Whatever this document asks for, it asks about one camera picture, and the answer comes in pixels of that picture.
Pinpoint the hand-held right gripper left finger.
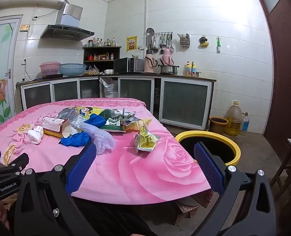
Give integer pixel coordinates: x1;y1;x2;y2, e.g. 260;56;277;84
14;143;98;236

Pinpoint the yellow snack wrapper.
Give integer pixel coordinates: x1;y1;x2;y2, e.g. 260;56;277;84
134;125;162;154

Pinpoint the blue plastic basket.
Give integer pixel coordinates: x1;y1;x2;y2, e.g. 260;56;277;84
59;63;87;77

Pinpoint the clear water bottle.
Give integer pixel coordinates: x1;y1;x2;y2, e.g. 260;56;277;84
241;112;249;132

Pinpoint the pink thermos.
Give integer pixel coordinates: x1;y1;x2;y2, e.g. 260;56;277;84
160;48;175;66
145;50;158;73

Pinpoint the dark wooden spice shelf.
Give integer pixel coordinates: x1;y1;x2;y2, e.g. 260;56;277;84
83;46;122;73

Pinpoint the large cooking oil jug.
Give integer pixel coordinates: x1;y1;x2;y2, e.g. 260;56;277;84
224;101;243;136

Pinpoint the wire chopstick holder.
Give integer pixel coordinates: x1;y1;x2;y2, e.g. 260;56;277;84
177;33;191;47

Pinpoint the green white plastic bag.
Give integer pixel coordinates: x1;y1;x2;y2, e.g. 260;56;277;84
93;108;126;122

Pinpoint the yellow rimmed trash can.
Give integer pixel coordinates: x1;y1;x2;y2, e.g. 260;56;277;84
174;130;241;166

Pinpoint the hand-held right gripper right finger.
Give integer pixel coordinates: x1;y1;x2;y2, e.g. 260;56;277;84
193;141;276;236

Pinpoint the steel range hood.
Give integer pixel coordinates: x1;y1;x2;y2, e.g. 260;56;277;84
40;4;95;41

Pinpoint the flower printed glass door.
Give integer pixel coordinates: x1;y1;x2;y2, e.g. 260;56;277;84
0;16;23;133

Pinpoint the yellow cartoon snack bag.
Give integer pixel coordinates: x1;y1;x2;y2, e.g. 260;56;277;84
58;106;107;129

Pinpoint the brown wooden door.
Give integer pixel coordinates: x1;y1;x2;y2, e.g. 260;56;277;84
257;0;291;163

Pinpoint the pink plastic basin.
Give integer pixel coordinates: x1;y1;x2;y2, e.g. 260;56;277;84
39;61;61;77

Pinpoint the pink floral tablecloth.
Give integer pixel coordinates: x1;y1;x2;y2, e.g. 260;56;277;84
0;98;210;205

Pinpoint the silver wrapper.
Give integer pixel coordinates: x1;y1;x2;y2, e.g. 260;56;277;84
120;108;141;126

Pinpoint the row of spice jars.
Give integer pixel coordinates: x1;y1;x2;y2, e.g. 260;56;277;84
88;52;115;61

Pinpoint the green white carton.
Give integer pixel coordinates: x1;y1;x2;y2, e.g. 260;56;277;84
100;117;127;133

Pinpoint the white woven sack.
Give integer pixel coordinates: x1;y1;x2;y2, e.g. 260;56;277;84
100;77;118;98

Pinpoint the silver microwave oven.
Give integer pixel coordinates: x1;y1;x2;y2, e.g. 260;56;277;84
113;57;145;73

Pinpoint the plastic bag of bread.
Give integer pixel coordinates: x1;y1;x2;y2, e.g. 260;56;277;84
83;65;99;76

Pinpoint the brown cardboard box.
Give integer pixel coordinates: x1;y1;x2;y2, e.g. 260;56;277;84
42;117;71;138

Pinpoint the yellow dish soap bottle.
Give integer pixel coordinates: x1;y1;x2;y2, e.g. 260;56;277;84
186;63;197;77

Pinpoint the metal faucet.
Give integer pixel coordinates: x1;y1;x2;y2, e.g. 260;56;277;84
191;61;201;77

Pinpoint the brown bucket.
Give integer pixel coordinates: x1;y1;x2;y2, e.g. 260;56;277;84
209;116;229;134

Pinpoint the steel pot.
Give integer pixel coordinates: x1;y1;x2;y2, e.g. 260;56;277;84
158;65;180;76

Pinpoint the white kitchen cabinet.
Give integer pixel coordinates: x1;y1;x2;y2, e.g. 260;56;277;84
16;72;217;131

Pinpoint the yellow wall poster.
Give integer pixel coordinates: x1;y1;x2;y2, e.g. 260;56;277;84
126;36;138;53

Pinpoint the row of hanging kitchen utensils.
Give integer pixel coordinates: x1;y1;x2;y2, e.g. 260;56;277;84
146;28;173;54

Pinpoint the row of seasoning bottles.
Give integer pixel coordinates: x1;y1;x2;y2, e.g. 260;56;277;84
88;37;118;47

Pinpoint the white ventilation duct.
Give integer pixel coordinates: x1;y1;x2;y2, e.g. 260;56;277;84
0;0;70;8

